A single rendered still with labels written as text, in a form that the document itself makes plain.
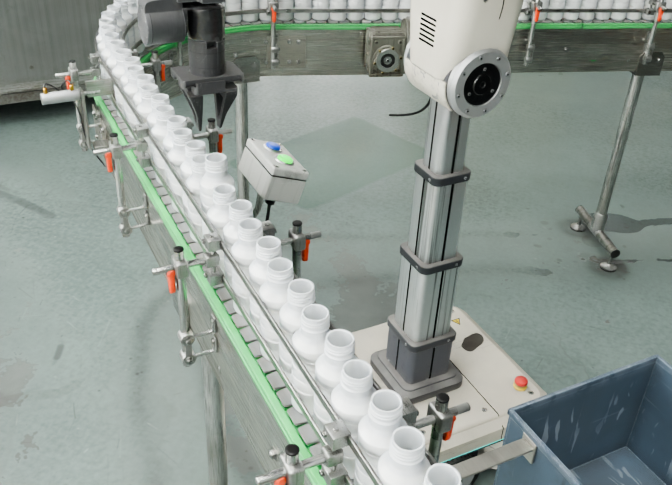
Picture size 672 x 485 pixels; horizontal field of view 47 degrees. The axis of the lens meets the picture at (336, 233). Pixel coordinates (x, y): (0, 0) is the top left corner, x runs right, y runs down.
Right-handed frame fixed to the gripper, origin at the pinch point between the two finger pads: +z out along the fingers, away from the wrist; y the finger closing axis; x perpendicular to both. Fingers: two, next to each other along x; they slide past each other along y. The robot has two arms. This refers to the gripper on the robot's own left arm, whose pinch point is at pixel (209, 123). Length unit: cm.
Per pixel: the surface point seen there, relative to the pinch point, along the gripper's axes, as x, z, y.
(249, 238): -19.6, 10.7, -0.4
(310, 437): -47, 26, -2
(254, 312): -24.7, 21.0, -1.6
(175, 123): 22.0, 9.4, 0.3
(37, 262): 162, 126, -21
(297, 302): -37.1, 10.6, -0.2
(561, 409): -51, 34, 41
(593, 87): 229, 120, 330
